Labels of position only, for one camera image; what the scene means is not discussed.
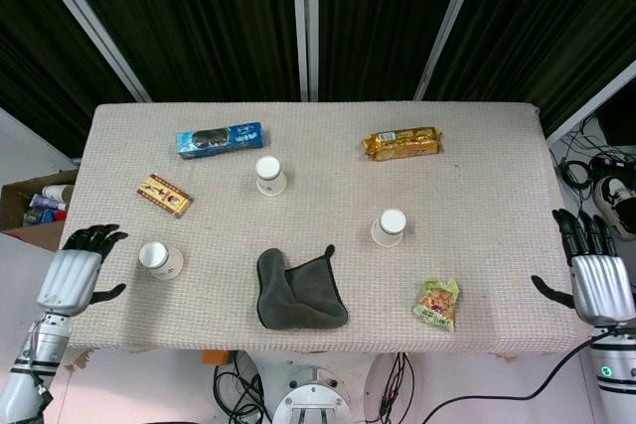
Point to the blue cookie box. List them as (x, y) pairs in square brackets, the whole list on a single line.
[(221, 140)]

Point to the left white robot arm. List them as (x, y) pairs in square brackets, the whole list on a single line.
[(22, 374)]

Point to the grey microfibre cloth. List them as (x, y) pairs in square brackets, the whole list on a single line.
[(298, 295)]

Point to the yellow red small box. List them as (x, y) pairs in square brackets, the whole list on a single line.
[(165, 195)]

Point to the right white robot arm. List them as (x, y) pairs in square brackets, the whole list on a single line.
[(616, 384)]

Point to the black device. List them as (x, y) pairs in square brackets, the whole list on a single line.
[(618, 118)]

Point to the green snack bag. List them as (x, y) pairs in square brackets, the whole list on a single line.
[(436, 306)]

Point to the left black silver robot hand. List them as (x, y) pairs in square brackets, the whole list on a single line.
[(69, 275)]

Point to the beige waffle tablecloth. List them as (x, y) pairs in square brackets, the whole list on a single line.
[(323, 215)]

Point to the black curtain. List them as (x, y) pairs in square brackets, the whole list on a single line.
[(387, 22), (546, 22), (40, 46), (199, 22)]

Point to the brown cardboard box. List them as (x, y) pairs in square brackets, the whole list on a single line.
[(20, 185)]

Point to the gold cracker package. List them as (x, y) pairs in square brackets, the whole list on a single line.
[(402, 143)]

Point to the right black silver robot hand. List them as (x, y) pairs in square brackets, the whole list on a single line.
[(598, 285)]

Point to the white tube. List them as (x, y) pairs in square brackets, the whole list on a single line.
[(57, 191)]

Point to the white paper cup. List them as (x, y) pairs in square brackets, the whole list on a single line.
[(388, 229), (270, 177), (161, 262)]

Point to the black white sneaker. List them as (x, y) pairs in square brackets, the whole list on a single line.
[(613, 200)]

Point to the orange block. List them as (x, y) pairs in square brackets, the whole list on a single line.
[(213, 357)]

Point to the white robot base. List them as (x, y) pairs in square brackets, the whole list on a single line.
[(310, 399)]

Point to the silver aluminium post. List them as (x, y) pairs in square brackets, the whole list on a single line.
[(452, 22), (586, 106), (304, 22), (94, 22)]

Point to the purple tube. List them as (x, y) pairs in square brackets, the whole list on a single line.
[(46, 203)]

